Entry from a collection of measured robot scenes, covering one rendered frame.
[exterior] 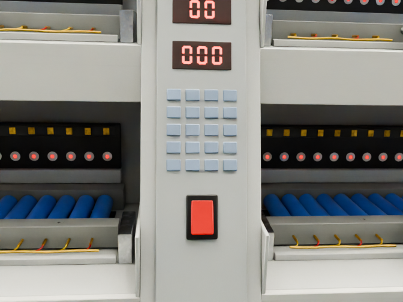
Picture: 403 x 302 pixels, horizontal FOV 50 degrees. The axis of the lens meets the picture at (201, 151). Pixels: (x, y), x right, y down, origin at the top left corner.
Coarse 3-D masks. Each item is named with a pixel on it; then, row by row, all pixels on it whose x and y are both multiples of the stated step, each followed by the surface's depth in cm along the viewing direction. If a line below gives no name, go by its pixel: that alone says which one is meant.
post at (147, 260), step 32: (256, 0) 34; (256, 32) 34; (256, 64) 34; (256, 96) 34; (256, 128) 34; (256, 160) 34; (256, 192) 34; (256, 224) 34; (256, 256) 34; (256, 288) 34
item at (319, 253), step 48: (288, 144) 51; (336, 144) 52; (384, 144) 52; (288, 192) 50; (336, 192) 50; (384, 192) 51; (288, 240) 41; (336, 240) 42; (384, 240) 42; (288, 288) 34; (336, 288) 35; (384, 288) 35
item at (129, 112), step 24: (0, 120) 52; (24, 120) 52; (48, 120) 52; (72, 120) 52; (96, 120) 53; (120, 120) 53; (264, 120) 55; (288, 120) 55; (312, 120) 55; (336, 120) 55; (360, 120) 56; (384, 120) 56
